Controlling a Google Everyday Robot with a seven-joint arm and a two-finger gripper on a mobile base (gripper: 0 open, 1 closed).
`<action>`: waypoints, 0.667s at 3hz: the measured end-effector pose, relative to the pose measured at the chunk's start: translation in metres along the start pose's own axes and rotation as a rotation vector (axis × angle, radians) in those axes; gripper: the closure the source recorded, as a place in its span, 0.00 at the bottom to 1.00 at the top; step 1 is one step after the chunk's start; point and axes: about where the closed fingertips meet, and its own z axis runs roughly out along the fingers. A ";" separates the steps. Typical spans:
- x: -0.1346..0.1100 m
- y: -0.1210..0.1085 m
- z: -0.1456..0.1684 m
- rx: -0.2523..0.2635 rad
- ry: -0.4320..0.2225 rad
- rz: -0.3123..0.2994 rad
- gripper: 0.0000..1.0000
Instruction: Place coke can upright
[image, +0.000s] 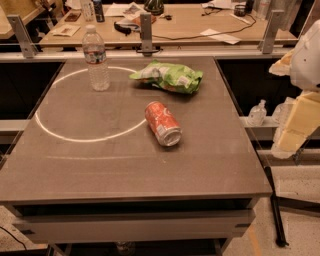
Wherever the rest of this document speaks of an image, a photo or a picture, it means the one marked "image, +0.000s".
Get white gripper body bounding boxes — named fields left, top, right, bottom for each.
left=290, top=20, right=320, bottom=91

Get black leaning rod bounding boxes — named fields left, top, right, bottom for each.
left=264, top=166, right=289, bottom=248

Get white paper sheet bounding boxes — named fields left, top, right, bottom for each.
left=201, top=29, right=241, bottom=45

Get clear plastic water bottle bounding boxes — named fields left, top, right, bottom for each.
left=82, top=25, right=110, bottom=91

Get middle metal bracket post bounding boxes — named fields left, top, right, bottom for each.
left=137, top=13, right=156, bottom=57

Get right clear sanitizer bottle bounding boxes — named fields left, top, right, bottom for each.
left=271, top=97, right=294, bottom=124

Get brown wallet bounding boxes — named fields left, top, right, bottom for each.
left=65, top=12, right=81, bottom=22

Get right metal bracket post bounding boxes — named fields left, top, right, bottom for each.
left=258, top=10, right=284, bottom=54

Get black sunglasses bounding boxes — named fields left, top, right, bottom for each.
left=114, top=22, right=132, bottom=36

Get orange soda can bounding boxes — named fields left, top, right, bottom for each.
left=145, top=101, right=182, bottom=147

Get white card on desk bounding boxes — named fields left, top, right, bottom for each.
left=52, top=24, right=80, bottom=37

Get metal bracket post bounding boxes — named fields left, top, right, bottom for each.
left=258, top=10, right=284, bottom=54
left=137, top=13, right=156, bottom=57
left=7, top=15, right=38, bottom=58

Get left metal bracket post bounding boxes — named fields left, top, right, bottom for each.
left=7, top=15, right=38, bottom=58

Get green chip bag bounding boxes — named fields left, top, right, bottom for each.
left=129, top=60, right=203, bottom=94

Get black cable on desk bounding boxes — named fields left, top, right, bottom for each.
left=152, top=13, right=258, bottom=41

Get dark can on desk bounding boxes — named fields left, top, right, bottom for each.
left=92, top=0, right=105, bottom=23

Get left clear sanitizer bottle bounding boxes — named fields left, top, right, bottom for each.
left=247, top=99, right=267, bottom=126

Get clear sanitizer bottle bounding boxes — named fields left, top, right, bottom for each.
left=271, top=97, right=294, bottom=124
left=247, top=99, right=267, bottom=126

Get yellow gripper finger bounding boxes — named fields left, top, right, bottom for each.
left=271, top=91, right=320, bottom=159
left=269, top=50, right=293, bottom=76

